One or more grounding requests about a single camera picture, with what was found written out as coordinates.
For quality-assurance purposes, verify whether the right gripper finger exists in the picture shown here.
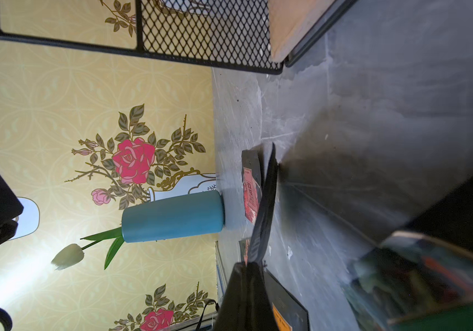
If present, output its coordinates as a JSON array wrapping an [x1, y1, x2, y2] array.
[[213, 262, 279, 331]]

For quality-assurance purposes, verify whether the teal vase with flower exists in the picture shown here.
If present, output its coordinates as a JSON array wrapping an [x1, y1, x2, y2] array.
[[51, 190, 225, 270]]

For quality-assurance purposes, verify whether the green tea bag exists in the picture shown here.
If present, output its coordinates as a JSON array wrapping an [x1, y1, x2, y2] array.
[[342, 177, 473, 330]]

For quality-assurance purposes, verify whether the black wire mesh shelf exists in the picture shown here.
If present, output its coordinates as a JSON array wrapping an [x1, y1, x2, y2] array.
[[0, 1, 353, 74]]

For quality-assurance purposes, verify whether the earl grey red tea bag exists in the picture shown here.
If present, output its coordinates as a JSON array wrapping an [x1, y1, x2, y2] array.
[[241, 150, 263, 224]]

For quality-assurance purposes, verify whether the large black barcode packet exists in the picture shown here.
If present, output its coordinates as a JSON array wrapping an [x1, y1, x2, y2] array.
[[247, 143, 279, 263]]

